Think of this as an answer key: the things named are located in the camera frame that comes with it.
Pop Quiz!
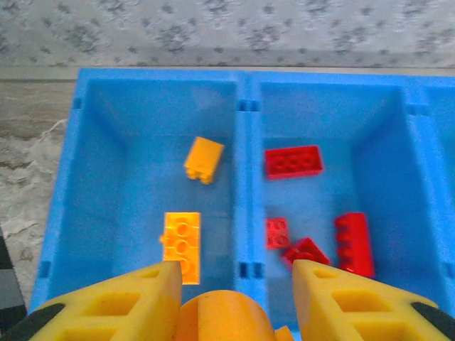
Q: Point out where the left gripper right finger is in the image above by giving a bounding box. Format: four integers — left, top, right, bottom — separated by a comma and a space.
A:
291, 259, 455, 341

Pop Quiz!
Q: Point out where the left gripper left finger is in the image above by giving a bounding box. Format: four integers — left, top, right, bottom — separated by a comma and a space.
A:
6, 260, 184, 341

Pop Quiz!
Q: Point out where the long yellow lego brick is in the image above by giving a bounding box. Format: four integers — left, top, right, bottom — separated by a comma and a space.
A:
158, 211, 202, 286

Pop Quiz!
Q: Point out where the small red lego brick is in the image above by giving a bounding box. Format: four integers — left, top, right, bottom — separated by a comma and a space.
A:
265, 217, 291, 250

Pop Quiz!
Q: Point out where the yellow arch lego brick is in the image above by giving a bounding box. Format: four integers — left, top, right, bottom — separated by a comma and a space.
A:
173, 288, 296, 341

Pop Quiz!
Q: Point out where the small yellow lego brick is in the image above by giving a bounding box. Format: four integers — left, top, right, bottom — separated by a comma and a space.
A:
183, 136, 226, 186

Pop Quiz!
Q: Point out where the black flat bar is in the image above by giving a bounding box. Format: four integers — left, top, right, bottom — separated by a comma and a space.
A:
0, 224, 29, 323

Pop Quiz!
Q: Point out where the blue plastic bin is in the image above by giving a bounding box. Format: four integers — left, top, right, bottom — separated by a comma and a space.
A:
406, 75, 455, 310
28, 67, 252, 314
245, 70, 451, 330

